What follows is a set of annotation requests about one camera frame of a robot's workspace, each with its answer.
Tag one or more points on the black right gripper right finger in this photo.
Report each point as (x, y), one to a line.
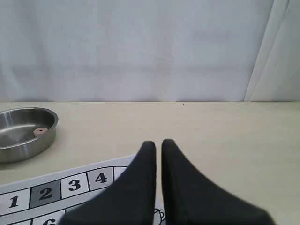
(190, 198)

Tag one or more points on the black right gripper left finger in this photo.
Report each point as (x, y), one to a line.
(130, 200)

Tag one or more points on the wooden die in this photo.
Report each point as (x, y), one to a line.
(40, 131)

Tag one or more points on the paper number game board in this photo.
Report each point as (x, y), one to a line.
(46, 199)

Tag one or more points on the round stainless steel bowl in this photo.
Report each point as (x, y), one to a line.
(17, 141)

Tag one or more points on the white curtain backdrop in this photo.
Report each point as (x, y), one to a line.
(149, 50)

